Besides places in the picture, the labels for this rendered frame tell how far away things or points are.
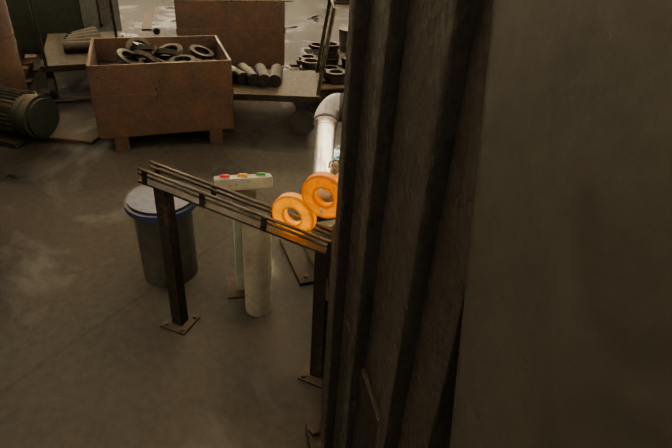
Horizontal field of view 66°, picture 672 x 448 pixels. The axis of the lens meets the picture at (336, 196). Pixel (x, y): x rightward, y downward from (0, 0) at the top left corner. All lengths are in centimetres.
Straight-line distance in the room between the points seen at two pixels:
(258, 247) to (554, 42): 180
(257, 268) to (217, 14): 342
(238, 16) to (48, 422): 396
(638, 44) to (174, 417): 192
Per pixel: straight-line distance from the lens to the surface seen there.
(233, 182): 216
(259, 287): 227
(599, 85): 42
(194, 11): 522
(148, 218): 234
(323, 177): 158
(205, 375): 219
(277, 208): 173
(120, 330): 244
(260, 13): 527
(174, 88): 376
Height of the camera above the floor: 165
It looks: 30 degrees down
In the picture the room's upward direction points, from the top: 4 degrees clockwise
